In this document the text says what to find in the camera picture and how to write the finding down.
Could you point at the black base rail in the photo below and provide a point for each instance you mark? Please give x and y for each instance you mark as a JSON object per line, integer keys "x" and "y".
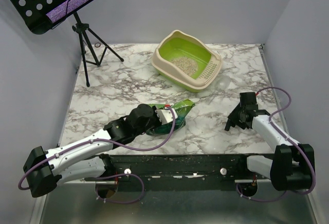
{"x": 179, "y": 172}

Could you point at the translucent plastic scoop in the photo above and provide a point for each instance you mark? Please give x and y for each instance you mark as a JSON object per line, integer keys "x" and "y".
{"x": 221, "y": 84}

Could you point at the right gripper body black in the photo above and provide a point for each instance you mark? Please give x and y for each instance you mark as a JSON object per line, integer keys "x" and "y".
{"x": 236, "y": 116}

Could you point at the green litter bag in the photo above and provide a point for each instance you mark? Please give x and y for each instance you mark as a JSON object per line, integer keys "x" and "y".
{"x": 179, "y": 110}

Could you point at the microphone with purple handle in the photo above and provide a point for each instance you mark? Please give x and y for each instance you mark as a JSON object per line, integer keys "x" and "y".
{"x": 64, "y": 9}

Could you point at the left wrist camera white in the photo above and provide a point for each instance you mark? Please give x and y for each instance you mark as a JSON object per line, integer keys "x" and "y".
{"x": 166, "y": 115}

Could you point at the green beige litter box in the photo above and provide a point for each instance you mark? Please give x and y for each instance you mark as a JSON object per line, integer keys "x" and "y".
{"x": 180, "y": 44}

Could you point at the black binder clip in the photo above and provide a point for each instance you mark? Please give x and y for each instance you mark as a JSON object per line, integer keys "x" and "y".
{"x": 229, "y": 124}

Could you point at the cat litter pile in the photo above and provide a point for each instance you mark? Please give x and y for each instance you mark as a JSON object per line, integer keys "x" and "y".
{"x": 188, "y": 65}

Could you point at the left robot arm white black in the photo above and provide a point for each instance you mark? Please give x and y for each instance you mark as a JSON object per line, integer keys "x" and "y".
{"x": 44, "y": 169}

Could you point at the black music stand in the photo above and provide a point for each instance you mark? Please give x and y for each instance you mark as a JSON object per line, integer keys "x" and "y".
{"x": 51, "y": 5}

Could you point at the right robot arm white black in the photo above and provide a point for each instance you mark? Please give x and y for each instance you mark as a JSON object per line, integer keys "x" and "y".
{"x": 292, "y": 167}

